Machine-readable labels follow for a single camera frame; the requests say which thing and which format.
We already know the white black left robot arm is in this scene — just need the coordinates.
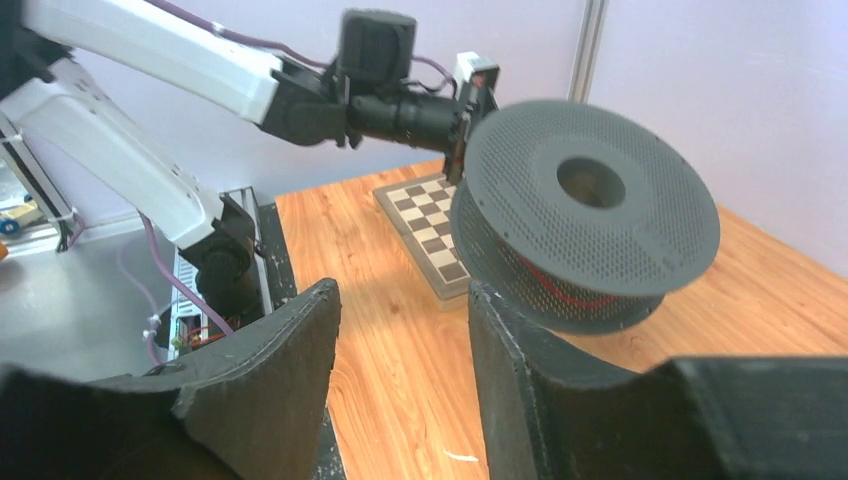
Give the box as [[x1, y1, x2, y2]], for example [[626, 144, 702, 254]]
[[1, 1, 499, 316]]

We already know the slotted grey cable duct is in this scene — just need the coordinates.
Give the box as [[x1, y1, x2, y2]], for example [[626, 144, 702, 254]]
[[168, 245, 213, 359]]

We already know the thin red wire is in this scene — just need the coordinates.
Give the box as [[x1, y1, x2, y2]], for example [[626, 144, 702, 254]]
[[496, 238, 621, 311]]

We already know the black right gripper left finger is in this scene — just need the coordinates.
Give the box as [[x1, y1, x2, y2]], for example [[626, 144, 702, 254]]
[[1, 278, 341, 479]]

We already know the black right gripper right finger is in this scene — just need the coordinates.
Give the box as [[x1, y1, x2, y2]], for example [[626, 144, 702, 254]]
[[468, 282, 847, 479]]

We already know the grey perforated cable spool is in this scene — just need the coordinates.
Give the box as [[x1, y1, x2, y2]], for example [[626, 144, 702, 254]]
[[450, 99, 721, 335]]

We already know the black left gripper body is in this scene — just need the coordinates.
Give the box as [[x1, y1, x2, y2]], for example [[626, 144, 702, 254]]
[[347, 86, 497, 185]]

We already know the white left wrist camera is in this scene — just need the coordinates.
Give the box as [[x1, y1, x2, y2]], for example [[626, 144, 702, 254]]
[[453, 51, 500, 99]]

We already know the wooden chessboard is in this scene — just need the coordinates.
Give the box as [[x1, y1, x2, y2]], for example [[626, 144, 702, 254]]
[[373, 173, 471, 311]]

